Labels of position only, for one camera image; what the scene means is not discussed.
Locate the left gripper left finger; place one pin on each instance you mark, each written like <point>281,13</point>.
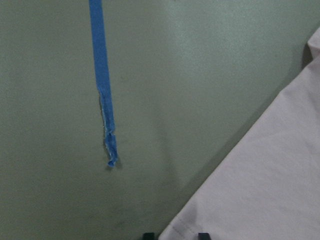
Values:
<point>148,236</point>

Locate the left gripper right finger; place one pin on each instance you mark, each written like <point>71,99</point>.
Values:
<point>203,236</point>

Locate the pink Snoopy t-shirt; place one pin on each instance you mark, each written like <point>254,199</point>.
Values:
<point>268,186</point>

